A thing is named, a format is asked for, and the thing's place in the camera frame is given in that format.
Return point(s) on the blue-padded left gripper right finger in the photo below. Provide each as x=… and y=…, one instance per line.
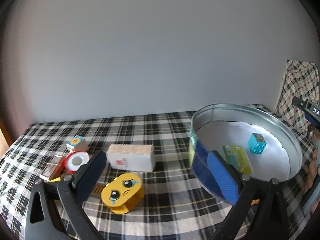
x=270, y=220

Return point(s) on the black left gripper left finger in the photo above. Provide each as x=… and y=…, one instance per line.
x=43, y=220

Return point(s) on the brown wooden comb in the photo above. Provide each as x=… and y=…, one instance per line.
x=97, y=190

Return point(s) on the red white tape roll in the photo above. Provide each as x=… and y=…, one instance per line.
x=75, y=160

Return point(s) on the white sun toy block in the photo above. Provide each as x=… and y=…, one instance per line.
x=78, y=143

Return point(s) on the yellow crying face toy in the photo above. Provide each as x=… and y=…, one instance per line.
x=123, y=193

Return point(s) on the blue bear toy block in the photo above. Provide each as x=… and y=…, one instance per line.
x=257, y=143

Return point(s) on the white Oriental Club box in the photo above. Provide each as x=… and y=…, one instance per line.
x=138, y=158

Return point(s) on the yellow cube block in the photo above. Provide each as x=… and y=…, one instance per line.
x=55, y=180

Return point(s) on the plaid cloth covered furniture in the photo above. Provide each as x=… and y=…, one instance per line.
x=301, y=80

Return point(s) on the round blue metal tin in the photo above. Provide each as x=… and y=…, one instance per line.
x=228, y=124

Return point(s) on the black white plaid tablecloth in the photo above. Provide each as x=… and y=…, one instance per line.
x=175, y=205

